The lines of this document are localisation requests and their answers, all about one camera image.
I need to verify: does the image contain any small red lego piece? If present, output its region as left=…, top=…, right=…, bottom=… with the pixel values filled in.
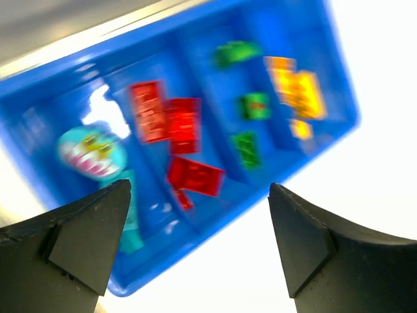
left=174, top=189, right=194, bottom=211

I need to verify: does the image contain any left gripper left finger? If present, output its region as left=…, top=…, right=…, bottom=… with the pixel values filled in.
left=1, top=179, right=131, bottom=312

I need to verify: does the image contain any yellow studded lego plate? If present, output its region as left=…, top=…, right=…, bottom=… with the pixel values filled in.
left=289, top=70, right=327, bottom=120

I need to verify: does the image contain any red square lego brick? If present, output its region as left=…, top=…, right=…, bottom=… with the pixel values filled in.
left=167, top=156, right=225, bottom=197

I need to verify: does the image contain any long teal lego brick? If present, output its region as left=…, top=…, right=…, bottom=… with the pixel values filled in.
left=99, top=169, right=144, bottom=254

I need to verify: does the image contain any long red lego brick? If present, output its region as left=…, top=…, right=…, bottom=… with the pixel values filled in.
left=129, top=80, right=170, bottom=143

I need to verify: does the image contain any green sloped lego brick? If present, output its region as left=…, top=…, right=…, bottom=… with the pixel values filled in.
left=214, top=41, right=262, bottom=68

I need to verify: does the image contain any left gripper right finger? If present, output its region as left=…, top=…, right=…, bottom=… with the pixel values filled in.
left=268, top=183, right=416, bottom=312

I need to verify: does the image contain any blue compartment bin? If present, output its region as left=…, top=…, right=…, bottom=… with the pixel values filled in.
left=1, top=1, right=357, bottom=297

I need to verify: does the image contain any long yellow lego brick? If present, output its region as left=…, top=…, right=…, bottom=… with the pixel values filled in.
left=264, top=56, right=296, bottom=106

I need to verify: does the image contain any small yellow lego cube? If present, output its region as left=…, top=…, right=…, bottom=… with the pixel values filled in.
left=290, top=119, right=313, bottom=140

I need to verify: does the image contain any red rounded lego brick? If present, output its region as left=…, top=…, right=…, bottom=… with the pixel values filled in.
left=167, top=98, right=201, bottom=155

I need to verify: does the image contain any green lego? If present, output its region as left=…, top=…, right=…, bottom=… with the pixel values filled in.
left=240, top=92, right=270, bottom=120

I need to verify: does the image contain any teal rounded lego brick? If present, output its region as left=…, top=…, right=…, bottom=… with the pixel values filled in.
left=56, top=127, right=128, bottom=181

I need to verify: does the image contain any small green lego brick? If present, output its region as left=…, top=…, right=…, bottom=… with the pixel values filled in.
left=231, top=131, right=261, bottom=170

